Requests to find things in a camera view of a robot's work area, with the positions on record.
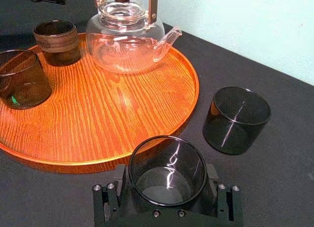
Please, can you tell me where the clear glass teapot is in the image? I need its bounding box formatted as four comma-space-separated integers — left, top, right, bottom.
85, 0, 183, 74

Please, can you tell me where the round orange wooden tray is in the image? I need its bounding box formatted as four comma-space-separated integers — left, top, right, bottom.
0, 32, 200, 167

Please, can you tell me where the glass teapot lid, wooden knob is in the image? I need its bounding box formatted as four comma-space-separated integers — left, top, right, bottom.
97, 0, 148, 26

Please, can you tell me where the smoky dark drinking glass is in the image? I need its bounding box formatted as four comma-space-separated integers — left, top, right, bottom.
202, 86, 271, 156
128, 135, 207, 209
0, 49, 53, 110

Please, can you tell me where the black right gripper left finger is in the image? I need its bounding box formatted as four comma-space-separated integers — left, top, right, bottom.
92, 164, 127, 225

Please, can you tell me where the dark glass with wooden sleeve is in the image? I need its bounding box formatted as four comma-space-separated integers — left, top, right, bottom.
32, 20, 82, 67

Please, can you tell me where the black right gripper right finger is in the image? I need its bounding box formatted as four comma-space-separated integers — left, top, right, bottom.
205, 163, 243, 223

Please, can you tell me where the black table cloth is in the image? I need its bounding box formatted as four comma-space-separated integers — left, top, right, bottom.
0, 0, 314, 227

